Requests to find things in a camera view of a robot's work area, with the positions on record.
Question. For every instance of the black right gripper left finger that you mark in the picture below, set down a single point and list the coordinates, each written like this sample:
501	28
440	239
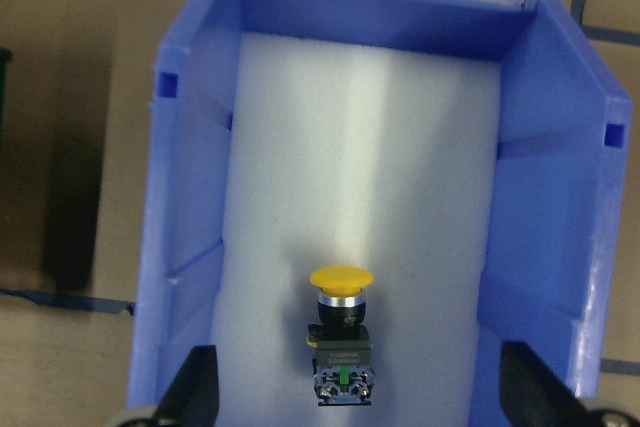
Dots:
192	398

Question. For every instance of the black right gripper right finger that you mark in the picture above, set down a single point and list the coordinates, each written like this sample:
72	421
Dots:
530	394

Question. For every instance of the blue right storage bin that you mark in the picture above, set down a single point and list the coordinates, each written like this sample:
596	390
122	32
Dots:
562	136

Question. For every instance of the white foam pad right bin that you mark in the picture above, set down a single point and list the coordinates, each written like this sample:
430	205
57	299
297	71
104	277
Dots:
353	155

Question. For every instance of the yellow push button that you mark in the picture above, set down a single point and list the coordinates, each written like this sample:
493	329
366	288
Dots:
343	373

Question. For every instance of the green conveyor belt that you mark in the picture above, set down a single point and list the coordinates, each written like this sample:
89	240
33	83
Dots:
6	57

